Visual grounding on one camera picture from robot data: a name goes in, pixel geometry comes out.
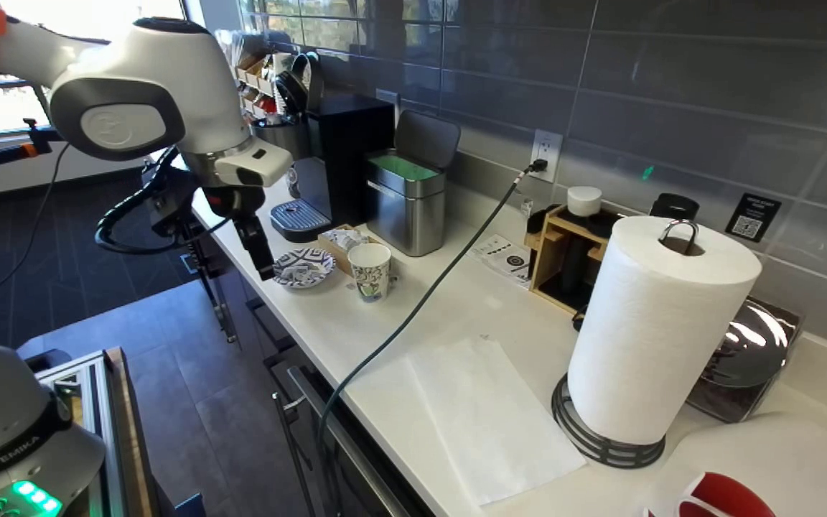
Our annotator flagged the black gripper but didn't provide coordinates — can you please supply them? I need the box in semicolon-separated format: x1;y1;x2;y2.
205;181;279;282

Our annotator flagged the white patterned paper cup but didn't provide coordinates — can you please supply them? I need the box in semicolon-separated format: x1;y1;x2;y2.
347;239;396;305

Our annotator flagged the blue white patterned bowl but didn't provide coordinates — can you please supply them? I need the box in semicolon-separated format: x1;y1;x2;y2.
274;244;340;292

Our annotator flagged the black coffee machine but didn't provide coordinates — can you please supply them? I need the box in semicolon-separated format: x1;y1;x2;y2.
267;91;401;244

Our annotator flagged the stainless steel lidded container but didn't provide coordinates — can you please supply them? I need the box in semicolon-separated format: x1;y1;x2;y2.
366;108;467;257

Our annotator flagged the small printed pamphlet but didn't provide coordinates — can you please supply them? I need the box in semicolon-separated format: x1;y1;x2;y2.
477;236;537;285

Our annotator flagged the black bar with orange clamps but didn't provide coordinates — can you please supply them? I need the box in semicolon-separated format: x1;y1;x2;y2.
0;117;63;177

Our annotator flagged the white paper sheet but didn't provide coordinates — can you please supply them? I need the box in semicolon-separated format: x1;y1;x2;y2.
405;336;590;507

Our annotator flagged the wooden countertop organizer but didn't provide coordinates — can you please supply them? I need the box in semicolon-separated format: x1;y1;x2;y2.
527;204;620;316

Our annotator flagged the white lidded jar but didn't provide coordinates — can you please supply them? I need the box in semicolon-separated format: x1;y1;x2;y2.
567;183;606;219

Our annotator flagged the black paper towel holder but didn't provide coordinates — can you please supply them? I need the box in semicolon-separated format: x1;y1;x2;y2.
548;214;705;470

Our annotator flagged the white paper towel roll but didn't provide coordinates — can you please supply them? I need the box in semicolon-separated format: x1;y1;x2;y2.
567;213;764;447

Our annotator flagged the black QR code sign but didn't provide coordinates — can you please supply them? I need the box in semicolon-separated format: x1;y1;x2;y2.
724;193;785;244

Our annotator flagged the red white object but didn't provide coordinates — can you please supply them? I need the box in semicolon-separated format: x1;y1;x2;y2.
679;468;780;517

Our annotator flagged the black corrugated cable conduit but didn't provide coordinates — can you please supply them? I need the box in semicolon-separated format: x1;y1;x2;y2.
92;141;208;257

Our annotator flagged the dark green power cable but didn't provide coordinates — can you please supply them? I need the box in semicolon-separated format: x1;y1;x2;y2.
314;154;553;517

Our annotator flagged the aluminium wood frame platform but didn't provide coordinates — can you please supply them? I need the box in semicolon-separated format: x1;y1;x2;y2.
33;346;158;517

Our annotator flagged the white wall outlet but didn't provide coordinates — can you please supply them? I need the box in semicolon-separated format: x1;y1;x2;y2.
528;128;567;183

